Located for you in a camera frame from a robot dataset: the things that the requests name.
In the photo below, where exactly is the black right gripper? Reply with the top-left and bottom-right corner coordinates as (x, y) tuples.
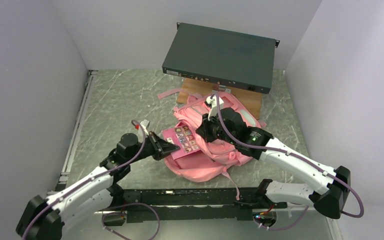
(196, 110), (238, 145)

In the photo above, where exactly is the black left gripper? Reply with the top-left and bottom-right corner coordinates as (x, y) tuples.
(127, 130), (180, 164)

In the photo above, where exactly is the pink sticker card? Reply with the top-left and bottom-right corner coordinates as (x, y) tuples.
(162, 122), (201, 160)

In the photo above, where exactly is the pink student backpack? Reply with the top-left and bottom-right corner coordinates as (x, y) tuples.
(164, 93), (252, 183)

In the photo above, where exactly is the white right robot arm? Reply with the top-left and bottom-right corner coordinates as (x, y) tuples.
(196, 107), (351, 219)

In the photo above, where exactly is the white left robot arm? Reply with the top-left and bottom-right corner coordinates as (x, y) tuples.
(15, 131), (180, 240)

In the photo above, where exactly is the wooden support block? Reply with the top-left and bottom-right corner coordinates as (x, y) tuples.
(176, 78), (263, 120)

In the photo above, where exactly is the dark green rack device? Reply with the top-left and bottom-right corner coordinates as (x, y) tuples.
(161, 22), (280, 94)

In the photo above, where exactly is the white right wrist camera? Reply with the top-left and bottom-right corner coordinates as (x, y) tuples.
(204, 94), (224, 121)

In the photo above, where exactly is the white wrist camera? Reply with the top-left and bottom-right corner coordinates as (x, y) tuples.
(204, 94), (224, 121)
(133, 119), (150, 138)

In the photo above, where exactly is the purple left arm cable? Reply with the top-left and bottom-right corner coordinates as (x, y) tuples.
(21, 119), (161, 240)

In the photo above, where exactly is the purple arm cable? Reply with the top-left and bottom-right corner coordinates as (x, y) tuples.
(211, 92), (365, 232)
(21, 119), (161, 240)

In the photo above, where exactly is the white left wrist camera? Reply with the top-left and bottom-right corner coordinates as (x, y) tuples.
(133, 119), (150, 138)

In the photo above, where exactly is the grey metal bracket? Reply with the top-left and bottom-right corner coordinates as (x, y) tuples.
(212, 84), (232, 94)

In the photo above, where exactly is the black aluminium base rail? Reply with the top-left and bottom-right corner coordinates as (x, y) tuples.
(41, 187), (292, 223)

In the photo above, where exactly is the silver side rail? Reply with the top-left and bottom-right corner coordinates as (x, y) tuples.
(58, 70), (99, 185)

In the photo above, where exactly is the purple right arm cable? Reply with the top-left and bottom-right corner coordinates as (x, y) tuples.
(211, 92), (365, 232)

